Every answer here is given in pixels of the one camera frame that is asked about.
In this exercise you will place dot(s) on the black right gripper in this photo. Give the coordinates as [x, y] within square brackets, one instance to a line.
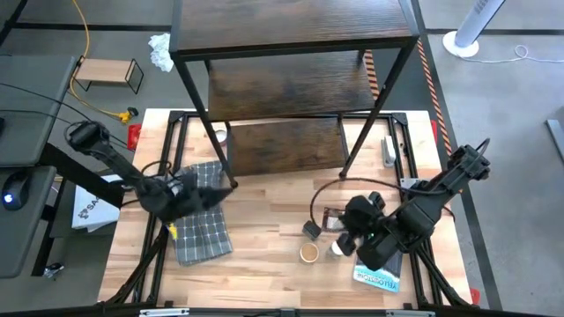
[374, 229]

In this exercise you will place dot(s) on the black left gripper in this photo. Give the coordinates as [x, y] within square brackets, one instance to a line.
[180, 198]

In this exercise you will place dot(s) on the white lid spice jar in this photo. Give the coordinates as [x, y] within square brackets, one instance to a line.
[336, 249]

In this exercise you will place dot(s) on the grey checked cloth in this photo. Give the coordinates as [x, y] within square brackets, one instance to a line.
[202, 238]

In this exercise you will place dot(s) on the dark green spice box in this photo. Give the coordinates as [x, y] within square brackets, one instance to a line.
[311, 230]

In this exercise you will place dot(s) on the wooden shelf unit black frame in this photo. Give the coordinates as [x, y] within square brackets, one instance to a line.
[286, 22]

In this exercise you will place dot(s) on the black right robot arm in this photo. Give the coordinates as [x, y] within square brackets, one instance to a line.
[440, 193]

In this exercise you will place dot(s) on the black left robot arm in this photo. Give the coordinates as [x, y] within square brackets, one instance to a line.
[119, 165]

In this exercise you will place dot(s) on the Yellowstone printed flat packet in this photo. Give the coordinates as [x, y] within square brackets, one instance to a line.
[379, 279]

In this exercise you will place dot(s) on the small pink patterned cup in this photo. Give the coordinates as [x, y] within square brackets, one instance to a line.
[220, 137]

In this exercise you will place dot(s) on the silver metal bar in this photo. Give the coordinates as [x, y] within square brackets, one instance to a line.
[164, 312]
[410, 313]

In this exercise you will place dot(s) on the white plastic device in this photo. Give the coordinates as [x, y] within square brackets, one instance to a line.
[388, 152]

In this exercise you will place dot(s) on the red plastic clamp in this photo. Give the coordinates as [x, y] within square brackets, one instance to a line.
[474, 296]
[133, 136]

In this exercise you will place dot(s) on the black power plug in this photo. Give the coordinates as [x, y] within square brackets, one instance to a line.
[132, 111]

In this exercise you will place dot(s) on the white crumpled cloth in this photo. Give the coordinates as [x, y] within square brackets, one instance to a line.
[161, 53]

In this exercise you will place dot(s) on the black hazard striped floor mat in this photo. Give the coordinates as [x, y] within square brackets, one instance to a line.
[372, 79]

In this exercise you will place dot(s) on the small metal caster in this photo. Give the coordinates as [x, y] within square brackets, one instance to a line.
[53, 270]

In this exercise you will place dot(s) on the black computer mouse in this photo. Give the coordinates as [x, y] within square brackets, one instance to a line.
[15, 191]

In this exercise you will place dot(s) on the grey desk top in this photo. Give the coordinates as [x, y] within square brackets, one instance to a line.
[17, 238]
[31, 110]

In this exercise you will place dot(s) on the white tower fan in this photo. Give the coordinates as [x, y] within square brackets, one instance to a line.
[473, 22]

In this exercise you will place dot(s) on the black aluminium rig frame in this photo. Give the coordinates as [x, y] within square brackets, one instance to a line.
[400, 117]

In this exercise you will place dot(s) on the black desk frame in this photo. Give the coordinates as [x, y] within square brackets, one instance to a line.
[66, 165]

